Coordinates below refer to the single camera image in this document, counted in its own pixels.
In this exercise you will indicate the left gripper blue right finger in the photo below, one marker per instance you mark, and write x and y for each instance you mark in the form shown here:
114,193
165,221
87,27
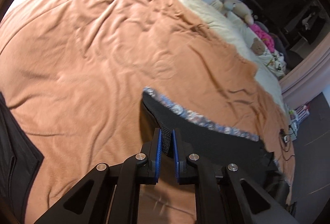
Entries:
183,170

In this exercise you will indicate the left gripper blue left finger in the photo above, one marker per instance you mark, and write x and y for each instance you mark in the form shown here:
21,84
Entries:
150,171

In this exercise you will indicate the black t-shirt with patterned trim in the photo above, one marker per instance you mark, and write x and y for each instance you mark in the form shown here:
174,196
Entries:
221,145

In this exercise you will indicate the small black device on bed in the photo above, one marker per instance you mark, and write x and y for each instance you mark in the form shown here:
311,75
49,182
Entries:
286,138

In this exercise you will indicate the peach brown blanket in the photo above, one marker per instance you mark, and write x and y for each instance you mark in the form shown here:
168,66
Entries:
73,73

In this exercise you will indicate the black white patterned cloth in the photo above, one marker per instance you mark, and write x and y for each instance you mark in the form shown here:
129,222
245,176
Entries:
277,64

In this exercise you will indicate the folded black garment on left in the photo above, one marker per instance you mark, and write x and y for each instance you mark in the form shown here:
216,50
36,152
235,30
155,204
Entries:
20,163

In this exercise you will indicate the bear print pillow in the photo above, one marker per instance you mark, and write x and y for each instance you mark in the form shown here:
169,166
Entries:
250,38

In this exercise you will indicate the pink plush blanket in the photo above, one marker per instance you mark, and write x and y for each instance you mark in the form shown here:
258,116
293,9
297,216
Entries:
264,37

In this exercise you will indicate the right pink curtain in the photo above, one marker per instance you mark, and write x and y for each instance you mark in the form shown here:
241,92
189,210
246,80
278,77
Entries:
309,78

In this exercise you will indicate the beige plush toy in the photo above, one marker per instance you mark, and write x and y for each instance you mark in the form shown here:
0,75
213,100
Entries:
239,9

